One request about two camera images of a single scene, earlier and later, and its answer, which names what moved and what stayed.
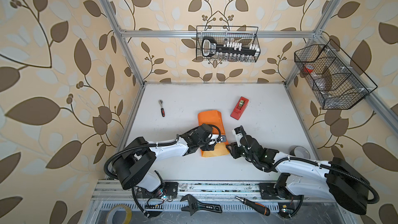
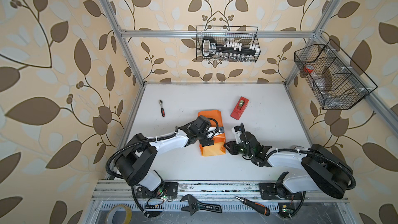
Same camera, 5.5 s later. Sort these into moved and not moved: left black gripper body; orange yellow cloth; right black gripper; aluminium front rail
Moved: left black gripper body
Not moved: aluminium front rail; right black gripper; orange yellow cloth
